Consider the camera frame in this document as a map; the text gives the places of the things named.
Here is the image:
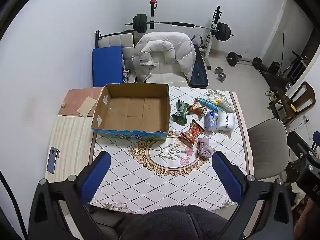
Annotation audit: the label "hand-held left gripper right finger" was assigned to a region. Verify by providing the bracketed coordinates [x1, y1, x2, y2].
[211, 151, 295, 240]

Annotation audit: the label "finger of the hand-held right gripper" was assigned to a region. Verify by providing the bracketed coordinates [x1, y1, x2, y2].
[312, 132, 320, 153]
[287, 131, 317, 161]

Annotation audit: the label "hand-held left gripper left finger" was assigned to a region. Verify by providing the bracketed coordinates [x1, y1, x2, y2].
[27, 151, 112, 240]

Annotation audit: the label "purple scrunchie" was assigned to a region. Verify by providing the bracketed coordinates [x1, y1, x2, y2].
[197, 137, 216, 159]

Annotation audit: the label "white soft packet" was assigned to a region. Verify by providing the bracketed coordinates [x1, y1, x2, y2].
[216, 111, 236, 133]

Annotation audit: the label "red snack packet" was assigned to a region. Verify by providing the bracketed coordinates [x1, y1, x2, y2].
[180, 119, 205, 143]

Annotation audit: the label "blue and white tissue pack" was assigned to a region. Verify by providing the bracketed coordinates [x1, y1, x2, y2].
[203, 109, 221, 132]

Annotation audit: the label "cardboard box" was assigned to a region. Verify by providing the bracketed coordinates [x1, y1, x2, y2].
[91, 83, 171, 143]

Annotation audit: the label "clear plastic bag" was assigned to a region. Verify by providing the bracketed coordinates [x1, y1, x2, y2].
[204, 96, 236, 113]

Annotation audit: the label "orange snack packet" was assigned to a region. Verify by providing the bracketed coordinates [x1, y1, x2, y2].
[189, 102, 208, 120]

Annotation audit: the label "long blue packet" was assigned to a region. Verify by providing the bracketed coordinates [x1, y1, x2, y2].
[195, 98, 222, 111]

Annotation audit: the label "green snack packet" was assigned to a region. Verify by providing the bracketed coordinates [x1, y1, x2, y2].
[171, 99, 190, 125]

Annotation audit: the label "person's right forearm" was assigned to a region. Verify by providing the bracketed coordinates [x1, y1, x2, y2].
[299, 198, 320, 240]

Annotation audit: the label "grey shell chair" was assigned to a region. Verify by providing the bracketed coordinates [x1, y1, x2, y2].
[247, 118, 292, 181]

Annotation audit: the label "dark wooden chair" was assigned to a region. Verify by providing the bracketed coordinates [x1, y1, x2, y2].
[267, 81, 316, 125]

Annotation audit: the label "blue grey phone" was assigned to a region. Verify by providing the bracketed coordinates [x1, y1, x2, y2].
[47, 146, 61, 174]

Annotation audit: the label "person's dark fleece clothing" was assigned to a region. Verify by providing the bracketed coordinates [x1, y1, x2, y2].
[117, 204, 230, 240]

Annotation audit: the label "beige card sheet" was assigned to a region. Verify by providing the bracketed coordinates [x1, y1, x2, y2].
[77, 96, 98, 118]

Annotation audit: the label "pink mat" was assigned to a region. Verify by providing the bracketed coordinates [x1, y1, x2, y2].
[58, 87, 103, 117]

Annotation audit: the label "short barbell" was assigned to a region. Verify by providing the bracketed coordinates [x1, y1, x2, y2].
[224, 51, 263, 71]

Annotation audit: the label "small red white boxes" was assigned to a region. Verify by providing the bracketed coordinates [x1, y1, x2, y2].
[122, 68, 133, 83]

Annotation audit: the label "black blue weight bench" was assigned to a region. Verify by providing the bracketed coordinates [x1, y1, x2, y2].
[188, 34, 209, 89]

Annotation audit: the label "blue folded mat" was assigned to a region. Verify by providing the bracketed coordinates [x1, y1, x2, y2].
[91, 45, 124, 88]

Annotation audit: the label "white padded chair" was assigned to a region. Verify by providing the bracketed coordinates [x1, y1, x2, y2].
[144, 72, 190, 87]

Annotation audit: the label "white tufted chair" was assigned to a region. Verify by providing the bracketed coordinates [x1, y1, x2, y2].
[98, 32, 136, 71]

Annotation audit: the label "black metal stand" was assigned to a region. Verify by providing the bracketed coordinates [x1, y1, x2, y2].
[94, 30, 103, 49]

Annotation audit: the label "white down jacket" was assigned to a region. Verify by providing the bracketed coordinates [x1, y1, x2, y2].
[131, 32, 197, 83]

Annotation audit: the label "white bench press rack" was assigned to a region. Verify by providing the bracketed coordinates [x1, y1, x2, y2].
[148, 0, 222, 70]

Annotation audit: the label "long barbell with black plates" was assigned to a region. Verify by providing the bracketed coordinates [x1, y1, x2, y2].
[125, 13, 235, 42]

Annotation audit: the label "black floor cable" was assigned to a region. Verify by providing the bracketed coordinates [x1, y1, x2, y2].
[288, 115, 309, 131]

